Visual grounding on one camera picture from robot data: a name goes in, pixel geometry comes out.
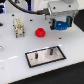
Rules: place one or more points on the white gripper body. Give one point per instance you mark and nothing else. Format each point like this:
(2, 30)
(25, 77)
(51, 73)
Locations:
(60, 9)

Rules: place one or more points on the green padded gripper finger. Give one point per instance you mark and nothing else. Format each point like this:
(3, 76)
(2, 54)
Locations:
(69, 20)
(53, 24)

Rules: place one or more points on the red gear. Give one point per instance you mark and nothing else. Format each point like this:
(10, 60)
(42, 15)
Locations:
(40, 32)

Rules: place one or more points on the blue gear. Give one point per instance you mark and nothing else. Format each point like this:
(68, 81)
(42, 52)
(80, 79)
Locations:
(60, 25)

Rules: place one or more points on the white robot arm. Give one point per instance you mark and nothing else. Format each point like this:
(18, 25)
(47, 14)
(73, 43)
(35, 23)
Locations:
(42, 6)

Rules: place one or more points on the beige connector block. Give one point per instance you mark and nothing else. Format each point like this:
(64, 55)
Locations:
(18, 27)

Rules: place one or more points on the metal peg base plate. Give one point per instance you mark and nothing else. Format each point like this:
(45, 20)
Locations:
(44, 57)

